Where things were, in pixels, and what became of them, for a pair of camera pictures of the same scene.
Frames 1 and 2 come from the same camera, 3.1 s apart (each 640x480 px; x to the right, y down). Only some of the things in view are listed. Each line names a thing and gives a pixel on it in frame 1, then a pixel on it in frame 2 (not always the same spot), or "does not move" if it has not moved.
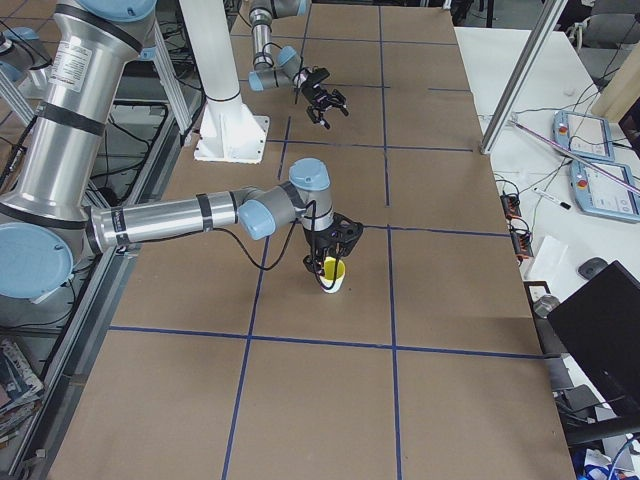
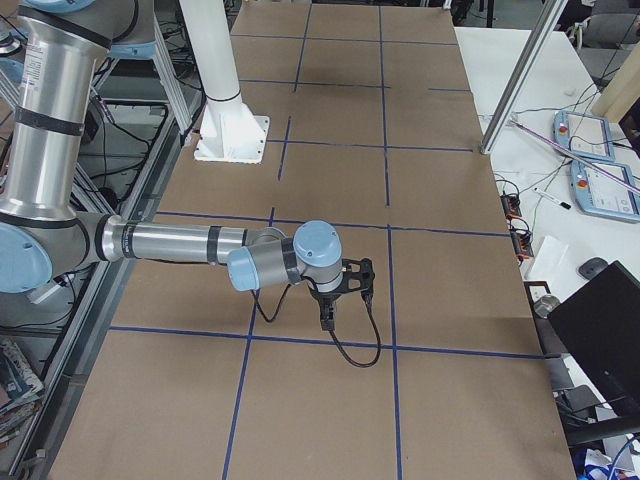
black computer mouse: x=591 y=267 does not move
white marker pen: x=552 y=199 does not move
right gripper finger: x=311 y=263 → x=328 y=315
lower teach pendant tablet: x=602 y=194 does not move
